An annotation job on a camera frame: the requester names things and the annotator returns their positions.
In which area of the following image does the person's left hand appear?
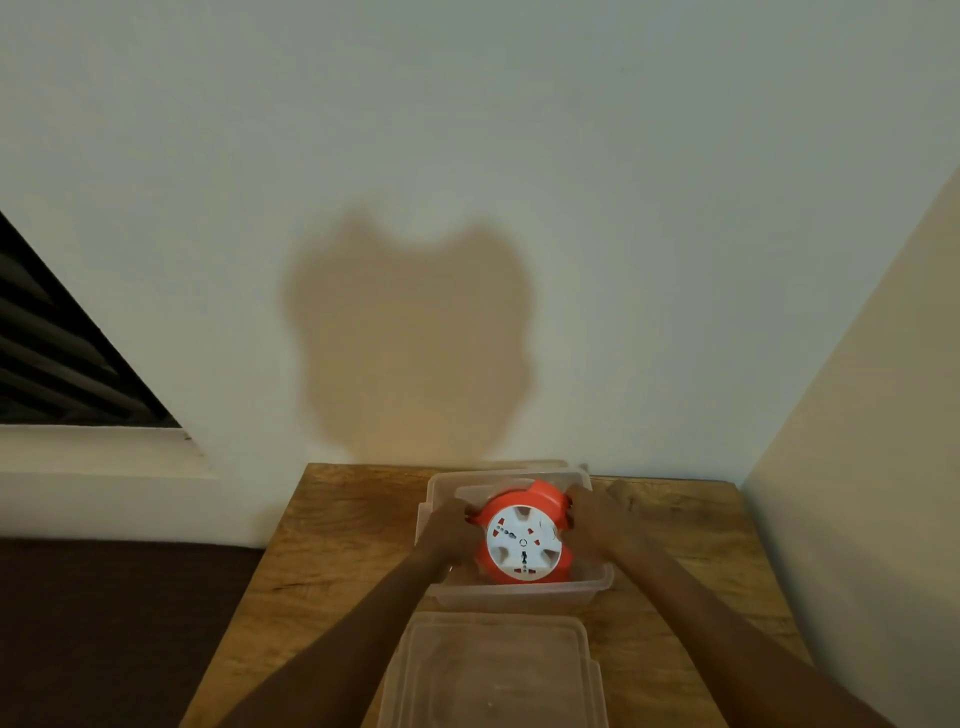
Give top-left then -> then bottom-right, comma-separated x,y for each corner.
416,498 -> 489,571

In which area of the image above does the person's right hand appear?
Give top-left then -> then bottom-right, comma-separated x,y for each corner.
562,479 -> 646,571

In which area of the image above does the orange extension cord reel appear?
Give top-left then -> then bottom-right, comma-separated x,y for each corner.
468,479 -> 577,586

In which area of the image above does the clear plastic storage box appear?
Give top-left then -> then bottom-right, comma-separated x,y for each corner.
414,459 -> 616,613

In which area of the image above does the clear plastic box lid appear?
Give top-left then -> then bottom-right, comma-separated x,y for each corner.
377,611 -> 610,728

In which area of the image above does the person's left forearm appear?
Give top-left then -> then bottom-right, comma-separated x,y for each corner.
217,551 -> 451,728

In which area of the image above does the person's right forearm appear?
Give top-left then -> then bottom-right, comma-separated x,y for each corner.
614,547 -> 894,728

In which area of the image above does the beige cabinet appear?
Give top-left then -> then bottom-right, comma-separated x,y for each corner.
742,168 -> 960,728

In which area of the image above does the dark brown mattress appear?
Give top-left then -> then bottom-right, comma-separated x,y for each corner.
0,536 -> 268,728

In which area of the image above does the black metal window grille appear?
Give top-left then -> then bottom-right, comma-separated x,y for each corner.
0,213 -> 181,429

